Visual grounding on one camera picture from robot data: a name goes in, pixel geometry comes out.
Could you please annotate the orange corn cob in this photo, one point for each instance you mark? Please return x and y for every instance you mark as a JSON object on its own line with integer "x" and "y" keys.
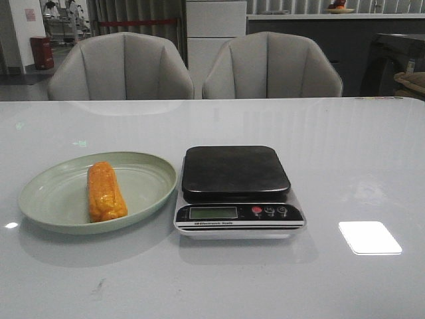
{"x": 105, "y": 200}

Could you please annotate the black silver kitchen scale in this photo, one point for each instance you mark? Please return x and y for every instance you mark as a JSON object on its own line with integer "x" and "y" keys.
{"x": 236, "y": 192}

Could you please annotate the right grey upholstered chair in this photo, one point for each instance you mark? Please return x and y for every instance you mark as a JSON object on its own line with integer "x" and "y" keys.
{"x": 271, "y": 65}

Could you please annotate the grey upholstered chair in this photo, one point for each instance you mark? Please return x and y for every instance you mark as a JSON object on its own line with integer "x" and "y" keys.
{"x": 271, "y": 65}
{"x": 122, "y": 66}

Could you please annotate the light green plate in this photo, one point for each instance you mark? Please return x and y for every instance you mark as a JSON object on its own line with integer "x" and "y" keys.
{"x": 57, "y": 199}

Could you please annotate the left grey upholstered chair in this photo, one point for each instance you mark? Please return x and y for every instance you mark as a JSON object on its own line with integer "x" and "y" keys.
{"x": 122, "y": 66}

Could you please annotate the white cabinet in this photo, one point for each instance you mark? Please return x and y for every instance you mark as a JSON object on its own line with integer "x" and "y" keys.
{"x": 209, "y": 25}

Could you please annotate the red barrier tape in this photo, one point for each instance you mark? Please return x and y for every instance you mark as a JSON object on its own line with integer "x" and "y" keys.
{"x": 138, "y": 23}

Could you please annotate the grey counter with white top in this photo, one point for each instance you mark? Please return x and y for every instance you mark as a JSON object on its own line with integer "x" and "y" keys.
{"x": 344, "y": 38}

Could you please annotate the fruit bowl on counter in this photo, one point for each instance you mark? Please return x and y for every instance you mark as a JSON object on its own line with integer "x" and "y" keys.
{"x": 338, "y": 7}

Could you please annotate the red trash bin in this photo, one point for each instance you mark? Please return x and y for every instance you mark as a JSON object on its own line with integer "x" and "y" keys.
{"x": 42, "y": 53}

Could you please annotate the dark glossy side table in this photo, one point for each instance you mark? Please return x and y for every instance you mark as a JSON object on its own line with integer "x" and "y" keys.
{"x": 390, "y": 54}

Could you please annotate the beige cushion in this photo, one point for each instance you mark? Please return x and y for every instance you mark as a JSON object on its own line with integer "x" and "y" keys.
{"x": 410, "y": 85}

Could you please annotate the pink wall notice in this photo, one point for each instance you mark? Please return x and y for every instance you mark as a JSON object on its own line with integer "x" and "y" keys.
{"x": 30, "y": 15}

